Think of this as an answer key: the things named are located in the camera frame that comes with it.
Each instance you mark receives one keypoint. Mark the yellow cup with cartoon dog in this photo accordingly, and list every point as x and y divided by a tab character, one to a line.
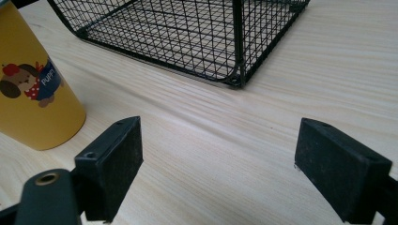
29	93

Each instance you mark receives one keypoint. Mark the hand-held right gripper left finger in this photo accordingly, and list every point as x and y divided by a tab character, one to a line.
109	165

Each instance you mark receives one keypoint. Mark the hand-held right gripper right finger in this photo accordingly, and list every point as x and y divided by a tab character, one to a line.
338	175

